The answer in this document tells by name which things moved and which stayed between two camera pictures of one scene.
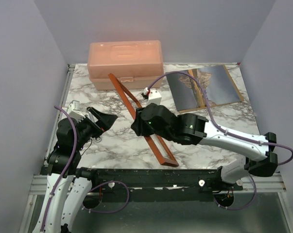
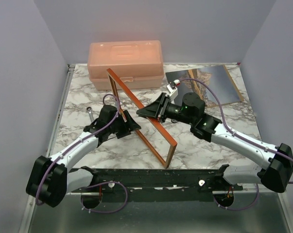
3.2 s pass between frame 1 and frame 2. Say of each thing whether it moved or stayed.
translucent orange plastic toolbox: stayed
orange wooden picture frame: moved
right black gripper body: moved
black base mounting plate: stayed
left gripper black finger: moved
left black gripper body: moved
